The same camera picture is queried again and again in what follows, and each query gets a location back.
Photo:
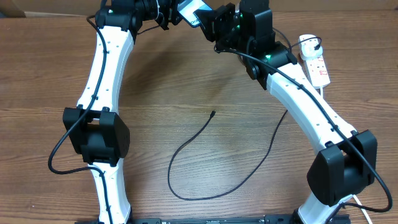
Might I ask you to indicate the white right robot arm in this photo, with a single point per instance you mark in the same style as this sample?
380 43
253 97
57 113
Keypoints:
345 160

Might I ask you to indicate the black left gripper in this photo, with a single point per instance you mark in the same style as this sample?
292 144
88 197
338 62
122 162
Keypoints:
171 15

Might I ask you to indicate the white USB wall charger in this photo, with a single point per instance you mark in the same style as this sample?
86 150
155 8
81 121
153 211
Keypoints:
310 47

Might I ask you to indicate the white power strip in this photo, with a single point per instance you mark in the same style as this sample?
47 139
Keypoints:
317 72

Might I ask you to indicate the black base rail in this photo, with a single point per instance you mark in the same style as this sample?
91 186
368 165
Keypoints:
267 219

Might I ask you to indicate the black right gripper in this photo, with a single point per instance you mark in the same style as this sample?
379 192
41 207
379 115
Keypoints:
212 23

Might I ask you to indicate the Samsung Galaxy smartphone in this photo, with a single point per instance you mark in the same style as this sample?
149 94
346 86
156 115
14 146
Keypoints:
187 9

